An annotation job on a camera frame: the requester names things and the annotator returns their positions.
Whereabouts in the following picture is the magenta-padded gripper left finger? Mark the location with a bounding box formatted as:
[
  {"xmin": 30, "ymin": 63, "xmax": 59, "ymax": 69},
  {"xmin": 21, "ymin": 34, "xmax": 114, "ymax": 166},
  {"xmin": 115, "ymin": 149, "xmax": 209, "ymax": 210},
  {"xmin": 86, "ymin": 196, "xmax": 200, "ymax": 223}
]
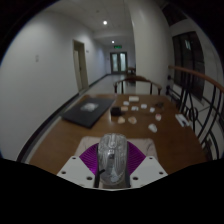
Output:
[{"xmin": 56, "ymin": 143, "xmax": 101, "ymax": 189}]

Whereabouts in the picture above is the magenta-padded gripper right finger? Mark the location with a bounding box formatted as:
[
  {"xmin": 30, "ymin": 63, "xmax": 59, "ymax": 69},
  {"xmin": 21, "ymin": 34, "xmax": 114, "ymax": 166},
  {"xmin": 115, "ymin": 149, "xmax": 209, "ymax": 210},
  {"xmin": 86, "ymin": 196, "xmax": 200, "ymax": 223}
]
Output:
[{"xmin": 125, "ymin": 140, "xmax": 169, "ymax": 190}]

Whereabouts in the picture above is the grey patterned computer mouse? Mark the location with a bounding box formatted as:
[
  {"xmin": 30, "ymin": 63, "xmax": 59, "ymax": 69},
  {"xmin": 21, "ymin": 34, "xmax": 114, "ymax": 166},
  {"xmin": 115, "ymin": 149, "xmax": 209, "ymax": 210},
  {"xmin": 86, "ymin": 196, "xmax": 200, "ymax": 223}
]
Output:
[{"xmin": 97, "ymin": 132, "xmax": 129, "ymax": 186}]

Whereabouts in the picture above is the dark closed laptop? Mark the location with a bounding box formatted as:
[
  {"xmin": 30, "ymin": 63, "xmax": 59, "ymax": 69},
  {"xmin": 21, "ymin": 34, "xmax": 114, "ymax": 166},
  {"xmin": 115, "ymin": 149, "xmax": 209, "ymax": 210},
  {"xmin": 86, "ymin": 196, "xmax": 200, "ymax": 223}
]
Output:
[{"xmin": 60, "ymin": 96, "xmax": 116, "ymax": 129}]

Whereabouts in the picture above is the white notepad with pen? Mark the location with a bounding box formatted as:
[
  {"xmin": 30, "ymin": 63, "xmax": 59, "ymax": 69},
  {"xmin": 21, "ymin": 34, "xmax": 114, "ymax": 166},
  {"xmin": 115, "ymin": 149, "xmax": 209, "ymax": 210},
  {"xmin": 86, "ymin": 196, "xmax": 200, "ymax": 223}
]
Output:
[{"xmin": 174, "ymin": 113, "xmax": 191, "ymax": 128}]

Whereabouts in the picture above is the small black box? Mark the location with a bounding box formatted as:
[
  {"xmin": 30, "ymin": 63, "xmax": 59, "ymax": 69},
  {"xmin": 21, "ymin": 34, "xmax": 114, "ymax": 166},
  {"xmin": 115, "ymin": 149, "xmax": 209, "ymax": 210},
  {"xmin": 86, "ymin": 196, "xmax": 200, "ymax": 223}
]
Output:
[{"xmin": 110, "ymin": 106, "xmax": 122, "ymax": 117}]

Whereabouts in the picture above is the wooden armchair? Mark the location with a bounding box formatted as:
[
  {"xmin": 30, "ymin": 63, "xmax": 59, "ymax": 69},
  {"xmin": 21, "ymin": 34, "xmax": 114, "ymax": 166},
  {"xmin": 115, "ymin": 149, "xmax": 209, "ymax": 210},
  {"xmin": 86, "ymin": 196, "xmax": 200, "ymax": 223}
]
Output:
[{"xmin": 113, "ymin": 75, "xmax": 163, "ymax": 96}]

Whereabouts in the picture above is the beige door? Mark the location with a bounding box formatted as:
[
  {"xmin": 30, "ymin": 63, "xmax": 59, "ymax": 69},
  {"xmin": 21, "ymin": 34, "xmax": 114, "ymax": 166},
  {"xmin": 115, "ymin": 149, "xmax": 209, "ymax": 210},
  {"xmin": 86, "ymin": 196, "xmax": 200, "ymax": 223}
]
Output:
[{"xmin": 72, "ymin": 39, "xmax": 90, "ymax": 94}]

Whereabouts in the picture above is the black railing with wooden handrail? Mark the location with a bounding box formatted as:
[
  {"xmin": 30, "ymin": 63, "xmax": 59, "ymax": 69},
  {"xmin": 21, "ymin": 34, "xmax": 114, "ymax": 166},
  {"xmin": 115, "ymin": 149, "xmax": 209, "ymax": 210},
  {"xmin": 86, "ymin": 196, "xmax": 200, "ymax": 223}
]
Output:
[{"xmin": 167, "ymin": 64, "xmax": 224, "ymax": 161}]

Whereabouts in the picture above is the glass double door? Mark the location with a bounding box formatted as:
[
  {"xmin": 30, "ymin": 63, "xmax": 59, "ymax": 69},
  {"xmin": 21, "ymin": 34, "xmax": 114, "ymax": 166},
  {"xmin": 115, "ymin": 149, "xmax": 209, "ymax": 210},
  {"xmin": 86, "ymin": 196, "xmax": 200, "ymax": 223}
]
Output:
[{"xmin": 110, "ymin": 51, "xmax": 128, "ymax": 75}]

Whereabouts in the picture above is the dark window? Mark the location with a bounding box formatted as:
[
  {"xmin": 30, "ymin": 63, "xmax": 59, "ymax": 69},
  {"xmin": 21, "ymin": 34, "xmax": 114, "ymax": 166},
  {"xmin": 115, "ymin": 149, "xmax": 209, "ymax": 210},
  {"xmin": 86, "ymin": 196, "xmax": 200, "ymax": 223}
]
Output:
[{"xmin": 172, "ymin": 31, "xmax": 206, "ymax": 101}]

